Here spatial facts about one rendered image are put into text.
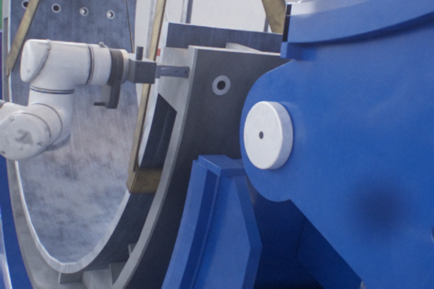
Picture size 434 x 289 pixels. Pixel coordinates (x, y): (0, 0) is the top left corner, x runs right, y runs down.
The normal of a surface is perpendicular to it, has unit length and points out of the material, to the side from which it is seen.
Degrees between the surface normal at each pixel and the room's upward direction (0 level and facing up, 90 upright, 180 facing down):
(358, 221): 90
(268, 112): 90
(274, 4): 105
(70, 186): 25
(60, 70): 90
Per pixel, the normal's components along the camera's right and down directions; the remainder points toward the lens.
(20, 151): 0.04, 0.28
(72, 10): 0.47, 0.11
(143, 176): 0.37, 0.61
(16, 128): 0.08, 0.04
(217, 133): 0.43, 0.41
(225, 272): -0.87, -0.03
